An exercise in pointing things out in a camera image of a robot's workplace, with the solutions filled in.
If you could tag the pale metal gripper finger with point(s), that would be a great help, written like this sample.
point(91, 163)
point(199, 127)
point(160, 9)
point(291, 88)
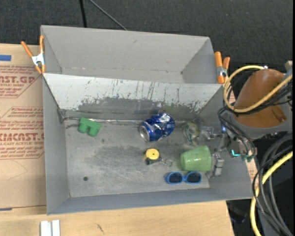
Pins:
point(218, 165)
point(212, 133)

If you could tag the clear glass ball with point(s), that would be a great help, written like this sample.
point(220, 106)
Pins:
point(191, 131)

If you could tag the green plastic cup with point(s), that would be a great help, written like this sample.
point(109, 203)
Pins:
point(196, 158)

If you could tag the blue sunglasses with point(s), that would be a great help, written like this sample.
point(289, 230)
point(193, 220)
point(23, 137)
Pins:
point(183, 177)

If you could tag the crushed blue drink can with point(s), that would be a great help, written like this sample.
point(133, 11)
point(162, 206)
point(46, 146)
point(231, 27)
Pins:
point(157, 128)

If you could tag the yellow tape measure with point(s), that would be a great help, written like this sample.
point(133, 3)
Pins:
point(152, 155)

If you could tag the grey metal bin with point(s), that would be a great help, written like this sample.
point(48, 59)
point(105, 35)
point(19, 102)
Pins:
point(113, 156)

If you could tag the green toy block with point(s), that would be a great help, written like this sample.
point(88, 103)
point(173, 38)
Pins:
point(88, 126)

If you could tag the brown cardboard board red print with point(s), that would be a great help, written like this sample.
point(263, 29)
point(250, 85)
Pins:
point(19, 122)

